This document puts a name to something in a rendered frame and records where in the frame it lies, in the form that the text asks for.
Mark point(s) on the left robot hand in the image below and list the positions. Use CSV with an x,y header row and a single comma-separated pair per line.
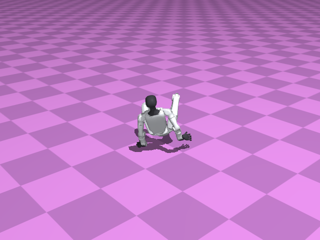
x,y
139,144

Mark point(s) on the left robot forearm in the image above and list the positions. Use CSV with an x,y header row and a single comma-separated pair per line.
x,y
142,141

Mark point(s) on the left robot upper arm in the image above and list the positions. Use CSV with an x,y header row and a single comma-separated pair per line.
x,y
140,125

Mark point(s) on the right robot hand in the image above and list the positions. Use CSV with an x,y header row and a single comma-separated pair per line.
x,y
186,137

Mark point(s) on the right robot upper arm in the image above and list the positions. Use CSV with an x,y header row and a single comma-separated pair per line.
x,y
168,112

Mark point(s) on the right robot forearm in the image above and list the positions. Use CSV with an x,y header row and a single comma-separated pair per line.
x,y
179,134

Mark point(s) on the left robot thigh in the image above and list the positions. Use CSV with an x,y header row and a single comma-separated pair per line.
x,y
143,109

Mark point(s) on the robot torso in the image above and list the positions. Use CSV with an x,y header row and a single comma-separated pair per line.
x,y
157,123

